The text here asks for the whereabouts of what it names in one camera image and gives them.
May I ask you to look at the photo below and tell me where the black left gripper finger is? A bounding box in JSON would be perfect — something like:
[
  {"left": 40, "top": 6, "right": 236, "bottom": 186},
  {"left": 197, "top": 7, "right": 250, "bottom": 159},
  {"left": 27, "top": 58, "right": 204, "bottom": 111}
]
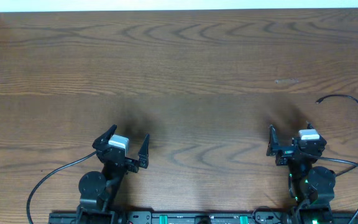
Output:
[
  {"left": 138, "top": 134, "right": 150, "bottom": 169},
  {"left": 92, "top": 124, "right": 117, "bottom": 151}
]

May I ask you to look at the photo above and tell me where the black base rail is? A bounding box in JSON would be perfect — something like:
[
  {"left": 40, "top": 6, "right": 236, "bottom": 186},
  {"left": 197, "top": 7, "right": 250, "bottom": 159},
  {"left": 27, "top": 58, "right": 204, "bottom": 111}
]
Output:
[{"left": 48, "top": 205, "right": 358, "bottom": 224}]

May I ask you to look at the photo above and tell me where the black left camera cable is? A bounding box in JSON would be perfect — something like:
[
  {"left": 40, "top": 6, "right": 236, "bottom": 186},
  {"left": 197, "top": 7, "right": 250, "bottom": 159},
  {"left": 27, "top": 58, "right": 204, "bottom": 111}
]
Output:
[{"left": 25, "top": 151, "right": 99, "bottom": 224}]

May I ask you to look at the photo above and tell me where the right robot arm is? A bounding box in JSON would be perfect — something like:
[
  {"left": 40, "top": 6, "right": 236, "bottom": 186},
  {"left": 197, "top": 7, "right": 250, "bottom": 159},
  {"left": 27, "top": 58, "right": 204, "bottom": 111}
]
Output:
[{"left": 266, "top": 124, "right": 336, "bottom": 223}]

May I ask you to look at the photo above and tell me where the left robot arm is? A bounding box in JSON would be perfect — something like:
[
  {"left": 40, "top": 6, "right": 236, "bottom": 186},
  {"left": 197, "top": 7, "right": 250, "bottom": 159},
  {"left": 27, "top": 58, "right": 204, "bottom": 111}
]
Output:
[{"left": 74, "top": 124, "right": 150, "bottom": 224}]

